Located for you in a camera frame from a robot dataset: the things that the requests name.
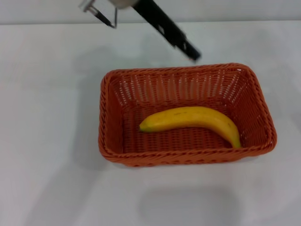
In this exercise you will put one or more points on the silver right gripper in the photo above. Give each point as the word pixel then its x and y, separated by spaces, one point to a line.
pixel 124 3

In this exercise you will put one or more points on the orange woven plastic basket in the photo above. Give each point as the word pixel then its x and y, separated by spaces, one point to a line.
pixel 117 113

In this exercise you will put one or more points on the yellow banana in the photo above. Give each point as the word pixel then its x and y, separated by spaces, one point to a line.
pixel 188 117

